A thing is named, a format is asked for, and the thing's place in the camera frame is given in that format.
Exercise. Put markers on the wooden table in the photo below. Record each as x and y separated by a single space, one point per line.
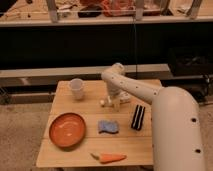
136 145

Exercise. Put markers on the black object on shelf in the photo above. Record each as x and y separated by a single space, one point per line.
90 11

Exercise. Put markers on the orange plate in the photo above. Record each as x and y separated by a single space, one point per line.
67 130

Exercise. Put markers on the white plastic bottle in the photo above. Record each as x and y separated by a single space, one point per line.
124 97

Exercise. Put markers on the white paper cup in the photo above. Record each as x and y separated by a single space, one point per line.
77 89

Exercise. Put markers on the black striped block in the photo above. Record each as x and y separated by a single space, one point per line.
138 116

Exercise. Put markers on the long grey bench beam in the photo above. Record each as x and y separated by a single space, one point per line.
51 76

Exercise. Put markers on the red object on shelf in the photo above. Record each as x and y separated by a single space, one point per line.
116 8

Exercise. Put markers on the blue sponge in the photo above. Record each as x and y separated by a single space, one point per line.
111 127

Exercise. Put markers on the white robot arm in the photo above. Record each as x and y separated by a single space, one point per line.
176 135

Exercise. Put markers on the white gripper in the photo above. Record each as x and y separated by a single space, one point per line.
113 91

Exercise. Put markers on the orange toy carrot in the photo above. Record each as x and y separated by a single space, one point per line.
108 158

